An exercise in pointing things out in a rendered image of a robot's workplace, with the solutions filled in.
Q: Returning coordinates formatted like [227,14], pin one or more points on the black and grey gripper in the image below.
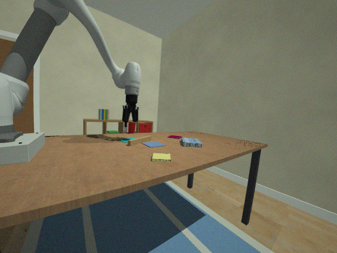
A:
[130,107]

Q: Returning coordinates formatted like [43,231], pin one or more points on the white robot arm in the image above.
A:
[23,55]

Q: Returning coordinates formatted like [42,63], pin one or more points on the pale yellow sticky-note pad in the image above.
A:
[161,157]

